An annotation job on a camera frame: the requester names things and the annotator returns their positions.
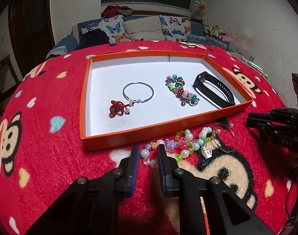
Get dark wooden side table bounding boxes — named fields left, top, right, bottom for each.
left=0, top=55, right=20, bottom=101

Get plain beige cushion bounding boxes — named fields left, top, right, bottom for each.
left=123, top=16, right=165, bottom=40

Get red clothes on sill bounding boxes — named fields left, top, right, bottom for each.
left=101, top=5, right=134, bottom=18

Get silver bangle with red knot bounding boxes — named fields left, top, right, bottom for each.
left=109, top=82, right=155, bottom=118

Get blue fabric sofa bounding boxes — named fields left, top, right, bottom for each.
left=46, top=15, right=233, bottom=60

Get right butterfly print pillow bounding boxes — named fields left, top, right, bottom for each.
left=159, top=15, right=191, bottom=41

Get left butterfly print pillow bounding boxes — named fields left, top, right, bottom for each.
left=80, top=15, right=131, bottom=43

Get dark wooden door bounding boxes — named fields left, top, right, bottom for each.
left=8, top=0, right=55, bottom=76

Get butterfly print pillow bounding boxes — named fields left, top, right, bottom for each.
left=159, top=15, right=191, bottom=41
left=80, top=15, right=131, bottom=43

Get pile of plush toys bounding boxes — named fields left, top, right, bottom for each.
left=201, top=18, right=233, bottom=42

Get colourful charm bead bracelet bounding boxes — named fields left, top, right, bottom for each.
left=165, top=73, right=201, bottom=107

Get black smart watch band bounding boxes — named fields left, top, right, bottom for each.
left=193, top=72, right=235, bottom=108

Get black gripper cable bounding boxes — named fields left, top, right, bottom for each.
left=284, top=161, right=298, bottom=228

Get large thin silver hoop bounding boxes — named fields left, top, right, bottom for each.
left=212, top=122, right=236, bottom=153

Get red cartoon monkey blanket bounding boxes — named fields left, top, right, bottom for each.
left=0, top=41, right=298, bottom=234

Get colourful toy flower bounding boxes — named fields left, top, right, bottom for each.
left=195, top=0, right=206, bottom=18

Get black backpack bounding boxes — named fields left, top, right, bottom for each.
left=77, top=28, right=110, bottom=50

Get pastel pearl bead bracelet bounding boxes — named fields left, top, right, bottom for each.
left=140, top=126, right=222, bottom=169

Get orange shallow cardboard tray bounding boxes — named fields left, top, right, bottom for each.
left=79, top=50, right=252, bottom=151

